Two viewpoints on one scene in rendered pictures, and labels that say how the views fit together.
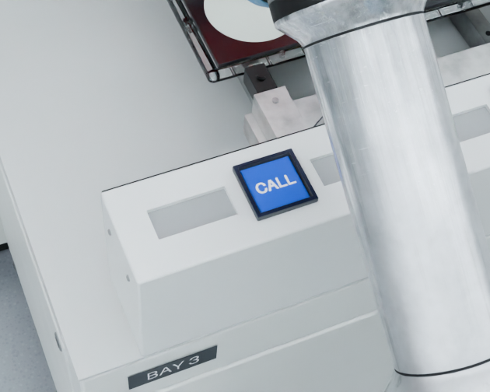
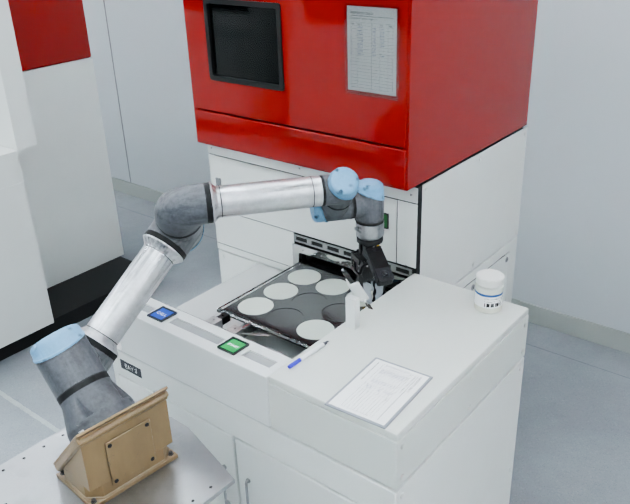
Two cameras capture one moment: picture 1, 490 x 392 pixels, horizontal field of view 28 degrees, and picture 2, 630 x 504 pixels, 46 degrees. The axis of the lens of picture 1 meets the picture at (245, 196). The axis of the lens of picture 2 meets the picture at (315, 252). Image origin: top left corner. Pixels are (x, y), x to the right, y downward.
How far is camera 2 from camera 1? 1.78 m
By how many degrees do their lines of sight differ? 57
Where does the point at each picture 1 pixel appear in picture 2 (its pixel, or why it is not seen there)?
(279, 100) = (214, 320)
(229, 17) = (246, 304)
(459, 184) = (126, 288)
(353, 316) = (181, 406)
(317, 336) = (171, 404)
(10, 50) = (221, 293)
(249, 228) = (143, 316)
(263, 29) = (247, 310)
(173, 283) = not seen: hidden behind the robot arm
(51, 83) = (214, 303)
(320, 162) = (178, 320)
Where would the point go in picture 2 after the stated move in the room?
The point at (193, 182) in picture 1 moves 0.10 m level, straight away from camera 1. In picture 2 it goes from (154, 304) to (189, 294)
